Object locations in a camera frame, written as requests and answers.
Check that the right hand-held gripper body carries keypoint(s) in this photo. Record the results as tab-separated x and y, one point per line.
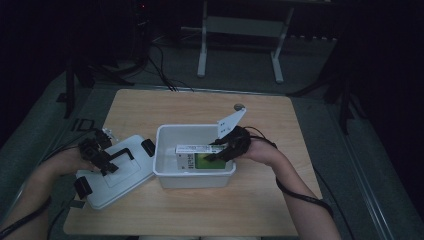
238	141

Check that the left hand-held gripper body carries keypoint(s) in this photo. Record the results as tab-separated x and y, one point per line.
95	151

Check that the green and white carton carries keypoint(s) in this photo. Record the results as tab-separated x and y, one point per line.
206	161

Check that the white box lid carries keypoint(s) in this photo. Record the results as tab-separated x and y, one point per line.
116	181

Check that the white plastic storage box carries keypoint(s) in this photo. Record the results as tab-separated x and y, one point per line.
173	166

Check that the person's left hand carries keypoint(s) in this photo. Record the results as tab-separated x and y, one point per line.
71	163

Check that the person's right hand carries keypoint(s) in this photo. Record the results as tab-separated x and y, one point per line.
263	151

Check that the round grey table grommet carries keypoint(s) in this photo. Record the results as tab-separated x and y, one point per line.
239	107

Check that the black tripod stand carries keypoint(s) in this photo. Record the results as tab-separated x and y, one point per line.
345	106
71	86

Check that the grey metal stand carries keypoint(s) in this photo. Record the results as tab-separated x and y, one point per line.
240	26

